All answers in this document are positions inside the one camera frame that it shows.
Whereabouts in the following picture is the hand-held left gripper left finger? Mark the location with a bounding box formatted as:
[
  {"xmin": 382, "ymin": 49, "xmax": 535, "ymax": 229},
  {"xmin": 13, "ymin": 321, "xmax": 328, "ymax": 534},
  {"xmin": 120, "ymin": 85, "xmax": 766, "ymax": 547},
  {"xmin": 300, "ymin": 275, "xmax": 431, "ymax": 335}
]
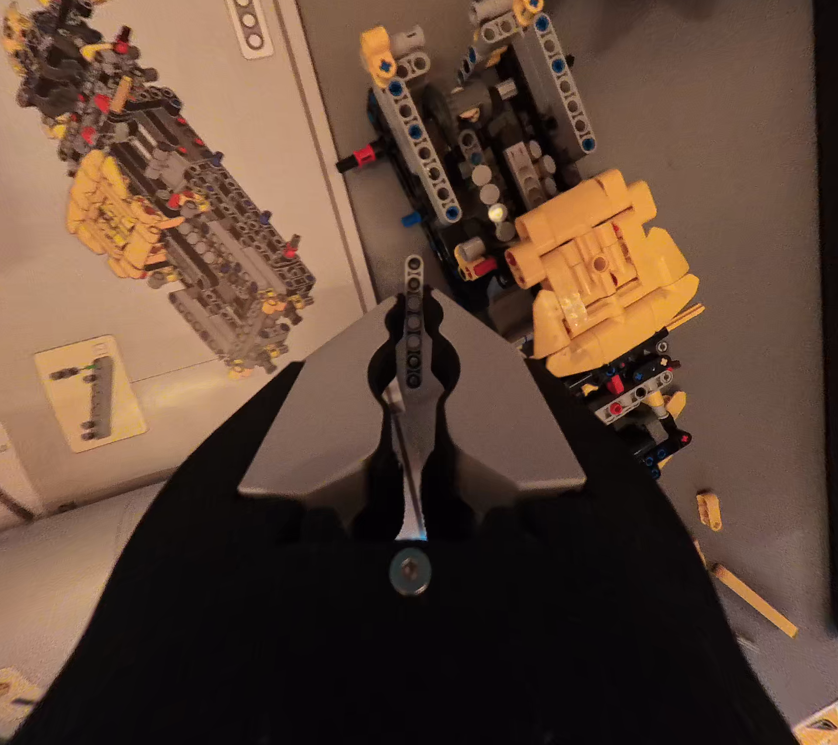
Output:
[{"xmin": 236, "ymin": 292, "xmax": 410, "ymax": 539}]

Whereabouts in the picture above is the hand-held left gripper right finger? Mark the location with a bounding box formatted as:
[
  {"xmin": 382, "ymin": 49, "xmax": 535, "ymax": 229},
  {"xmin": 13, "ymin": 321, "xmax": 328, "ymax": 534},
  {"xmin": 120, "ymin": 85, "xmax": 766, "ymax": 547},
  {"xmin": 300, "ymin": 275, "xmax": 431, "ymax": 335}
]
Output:
[{"xmin": 419, "ymin": 285, "xmax": 587, "ymax": 539}]

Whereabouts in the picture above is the grey desk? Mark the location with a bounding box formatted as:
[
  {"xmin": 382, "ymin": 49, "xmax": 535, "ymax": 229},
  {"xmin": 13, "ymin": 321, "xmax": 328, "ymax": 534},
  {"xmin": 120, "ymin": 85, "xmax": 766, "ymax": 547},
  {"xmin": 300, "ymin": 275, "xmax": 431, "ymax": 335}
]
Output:
[{"xmin": 271, "ymin": 0, "xmax": 838, "ymax": 733}]

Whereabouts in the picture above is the partly built toy car model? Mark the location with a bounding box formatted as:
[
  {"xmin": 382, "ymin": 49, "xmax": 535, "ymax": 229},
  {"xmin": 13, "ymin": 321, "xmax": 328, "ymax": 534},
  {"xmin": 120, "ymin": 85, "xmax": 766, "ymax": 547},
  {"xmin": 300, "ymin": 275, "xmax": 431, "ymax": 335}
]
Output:
[{"xmin": 335, "ymin": 0, "xmax": 707, "ymax": 484}]

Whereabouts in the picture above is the pile of yellow body panels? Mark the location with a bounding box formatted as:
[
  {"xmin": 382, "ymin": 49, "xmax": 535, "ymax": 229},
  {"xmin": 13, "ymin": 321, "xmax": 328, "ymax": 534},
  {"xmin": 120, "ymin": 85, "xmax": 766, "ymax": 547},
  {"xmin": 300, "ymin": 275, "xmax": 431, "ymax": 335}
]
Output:
[{"xmin": 690, "ymin": 490, "xmax": 838, "ymax": 745}]

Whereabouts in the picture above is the open instruction booklet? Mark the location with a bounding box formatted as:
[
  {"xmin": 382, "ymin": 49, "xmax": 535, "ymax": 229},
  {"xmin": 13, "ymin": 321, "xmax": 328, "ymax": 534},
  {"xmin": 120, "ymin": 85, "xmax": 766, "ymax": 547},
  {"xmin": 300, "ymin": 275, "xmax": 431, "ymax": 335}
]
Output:
[{"xmin": 0, "ymin": 0, "xmax": 378, "ymax": 733}]

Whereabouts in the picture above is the black dimpled armrest pad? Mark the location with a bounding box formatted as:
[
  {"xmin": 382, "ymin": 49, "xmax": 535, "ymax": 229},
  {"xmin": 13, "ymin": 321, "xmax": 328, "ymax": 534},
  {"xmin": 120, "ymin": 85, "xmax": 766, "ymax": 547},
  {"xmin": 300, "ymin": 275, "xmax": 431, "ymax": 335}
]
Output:
[{"xmin": 812, "ymin": 0, "xmax": 838, "ymax": 628}]

